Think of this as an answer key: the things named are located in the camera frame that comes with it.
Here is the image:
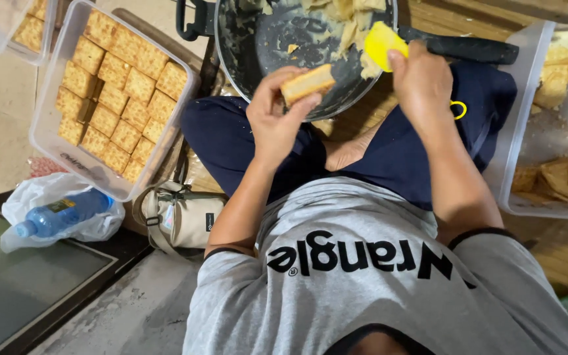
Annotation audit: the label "yellow plastic scraper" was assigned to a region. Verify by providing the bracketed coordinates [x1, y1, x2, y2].
[363, 21, 409, 73]

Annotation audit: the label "white plastic bag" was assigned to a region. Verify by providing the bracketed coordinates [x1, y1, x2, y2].
[0, 172, 126, 254]

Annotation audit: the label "person's bare foot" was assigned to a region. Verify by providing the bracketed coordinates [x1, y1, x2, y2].
[323, 120, 389, 173]

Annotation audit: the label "rows of square crackers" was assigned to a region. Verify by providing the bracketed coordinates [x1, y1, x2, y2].
[56, 8, 189, 184]

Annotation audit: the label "person's left hand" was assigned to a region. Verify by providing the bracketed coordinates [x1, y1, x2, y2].
[246, 65, 324, 171]

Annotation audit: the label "navy blue trousers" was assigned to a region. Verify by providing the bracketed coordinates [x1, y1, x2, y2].
[181, 61, 518, 212]

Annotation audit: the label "pale yellow filling paste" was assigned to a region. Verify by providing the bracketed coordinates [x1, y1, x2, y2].
[300, 0, 394, 80]

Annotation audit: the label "large clear plastic container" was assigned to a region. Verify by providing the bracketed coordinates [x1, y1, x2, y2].
[29, 0, 201, 203]

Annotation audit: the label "black frying pan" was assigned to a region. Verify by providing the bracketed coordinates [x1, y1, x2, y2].
[176, 0, 520, 123]

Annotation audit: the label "loose pile of crackers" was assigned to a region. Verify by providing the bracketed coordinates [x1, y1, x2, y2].
[510, 31, 568, 206]

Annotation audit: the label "clear plastic tub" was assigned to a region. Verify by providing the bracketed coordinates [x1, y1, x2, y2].
[483, 20, 568, 222]

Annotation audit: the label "crackers in small container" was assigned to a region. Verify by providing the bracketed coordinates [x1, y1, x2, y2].
[12, 0, 48, 54]

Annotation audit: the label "red patterned cloth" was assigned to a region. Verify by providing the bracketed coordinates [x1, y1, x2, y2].
[27, 156, 69, 179]

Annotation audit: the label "person's right hand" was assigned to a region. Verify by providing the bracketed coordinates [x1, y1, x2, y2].
[387, 40, 456, 145]

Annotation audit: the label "cracker sandwich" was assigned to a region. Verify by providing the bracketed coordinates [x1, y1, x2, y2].
[280, 63, 337, 106]

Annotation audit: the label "grey printed t-shirt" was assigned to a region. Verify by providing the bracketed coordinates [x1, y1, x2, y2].
[182, 176, 568, 355]

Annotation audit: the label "blue water bottle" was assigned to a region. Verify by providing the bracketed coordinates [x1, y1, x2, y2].
[14, 189, 115, 239]

